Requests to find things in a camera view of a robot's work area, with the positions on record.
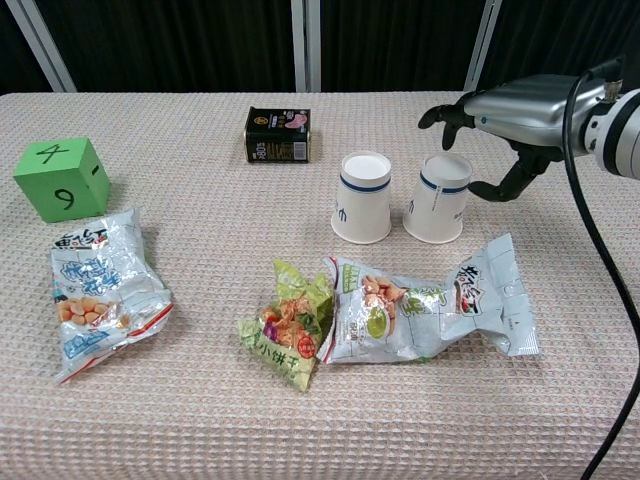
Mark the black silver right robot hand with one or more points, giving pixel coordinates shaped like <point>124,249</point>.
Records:
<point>525,112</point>

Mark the blue white peanut snack bag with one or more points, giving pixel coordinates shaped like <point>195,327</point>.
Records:
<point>100,295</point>

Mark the small green biscuit bag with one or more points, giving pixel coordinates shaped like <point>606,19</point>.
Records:
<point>287,325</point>

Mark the beige waffle tablecloth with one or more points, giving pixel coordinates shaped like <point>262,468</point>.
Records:
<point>200,425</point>

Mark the black pleated curtain panel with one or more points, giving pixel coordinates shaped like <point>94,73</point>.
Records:
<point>395,45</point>
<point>15,50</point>
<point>175,45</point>
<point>565,35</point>

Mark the green foam number cube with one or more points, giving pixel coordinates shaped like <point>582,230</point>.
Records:
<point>57,180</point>

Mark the white partition post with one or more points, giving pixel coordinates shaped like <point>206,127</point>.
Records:
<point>47,50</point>
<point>306,45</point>
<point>482,45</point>

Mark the white paper cup blue stripe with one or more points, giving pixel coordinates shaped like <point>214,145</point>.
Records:
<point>440,200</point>
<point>362,200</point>

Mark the white green snack bag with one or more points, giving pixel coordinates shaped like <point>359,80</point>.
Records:
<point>425,310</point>

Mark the black luncheon meat can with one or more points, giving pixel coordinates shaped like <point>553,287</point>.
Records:
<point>277,135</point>

